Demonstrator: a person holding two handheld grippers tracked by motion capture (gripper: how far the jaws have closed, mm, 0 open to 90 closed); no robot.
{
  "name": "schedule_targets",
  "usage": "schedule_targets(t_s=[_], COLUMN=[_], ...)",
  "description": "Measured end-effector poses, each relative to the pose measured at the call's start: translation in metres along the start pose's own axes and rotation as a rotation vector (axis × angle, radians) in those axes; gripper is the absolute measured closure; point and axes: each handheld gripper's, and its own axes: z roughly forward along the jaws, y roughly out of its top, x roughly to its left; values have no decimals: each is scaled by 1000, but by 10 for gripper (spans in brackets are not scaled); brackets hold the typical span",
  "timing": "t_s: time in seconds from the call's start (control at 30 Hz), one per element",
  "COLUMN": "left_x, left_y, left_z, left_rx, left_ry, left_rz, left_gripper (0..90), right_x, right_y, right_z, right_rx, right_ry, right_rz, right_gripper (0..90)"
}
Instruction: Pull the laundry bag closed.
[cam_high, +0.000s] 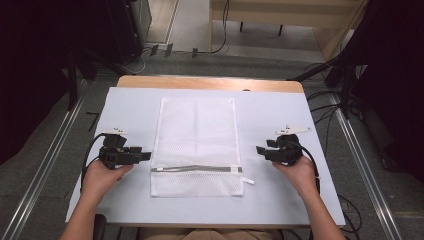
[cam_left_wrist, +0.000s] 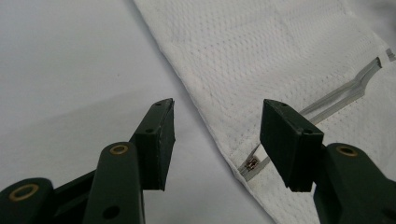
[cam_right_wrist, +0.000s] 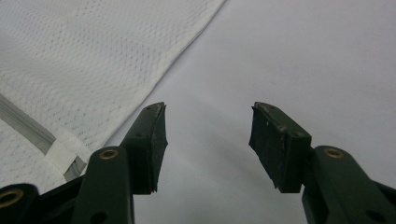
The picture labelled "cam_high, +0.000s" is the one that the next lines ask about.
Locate bundle of black floor cables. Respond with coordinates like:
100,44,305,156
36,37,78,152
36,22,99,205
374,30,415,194
301,61,364,158

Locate black hanging cable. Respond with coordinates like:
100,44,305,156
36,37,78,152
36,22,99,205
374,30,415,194
191,0,231,58

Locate light wooden bench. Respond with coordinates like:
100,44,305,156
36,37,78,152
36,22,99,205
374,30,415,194
208,0,369,62

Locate white mesh laundry bag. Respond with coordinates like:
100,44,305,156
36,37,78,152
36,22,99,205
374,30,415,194
150,96,256,198

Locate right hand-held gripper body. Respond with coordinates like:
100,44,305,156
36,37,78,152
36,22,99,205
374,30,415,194
274,125,313,167

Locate wooden table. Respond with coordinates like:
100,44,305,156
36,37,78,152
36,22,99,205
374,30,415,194
116,74,305,94

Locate white table cover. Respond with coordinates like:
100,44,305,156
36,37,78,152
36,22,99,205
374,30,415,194
65,86,347,230

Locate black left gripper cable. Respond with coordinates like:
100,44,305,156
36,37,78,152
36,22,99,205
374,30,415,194
80,132,108,193

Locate dark cabinet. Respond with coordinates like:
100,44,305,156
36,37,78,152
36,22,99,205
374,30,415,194
105,0,153,66

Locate black metal stand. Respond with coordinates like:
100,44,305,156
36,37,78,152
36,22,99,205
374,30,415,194
63,43,129,112
287,56,359,120

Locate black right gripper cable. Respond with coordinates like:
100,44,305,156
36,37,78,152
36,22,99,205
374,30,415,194
289,141,322,196

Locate person's right hand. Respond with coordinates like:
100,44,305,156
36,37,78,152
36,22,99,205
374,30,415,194
271,155,320,200

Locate person's left hand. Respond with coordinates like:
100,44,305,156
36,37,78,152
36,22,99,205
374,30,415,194
81,160,135,203

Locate person's beige trousers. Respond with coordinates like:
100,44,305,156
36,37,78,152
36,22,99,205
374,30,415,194
137,227,284,240

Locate black chair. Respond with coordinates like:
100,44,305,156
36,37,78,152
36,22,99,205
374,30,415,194
92,213,108,240

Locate metal floor rail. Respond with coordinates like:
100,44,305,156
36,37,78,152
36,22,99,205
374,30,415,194
329,93,404,240
0,94,86,240

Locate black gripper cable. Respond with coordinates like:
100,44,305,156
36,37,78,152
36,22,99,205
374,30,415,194
289,141,322,196
80,132,108,193

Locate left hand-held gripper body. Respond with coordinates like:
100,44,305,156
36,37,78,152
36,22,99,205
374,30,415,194
98,127,135,170

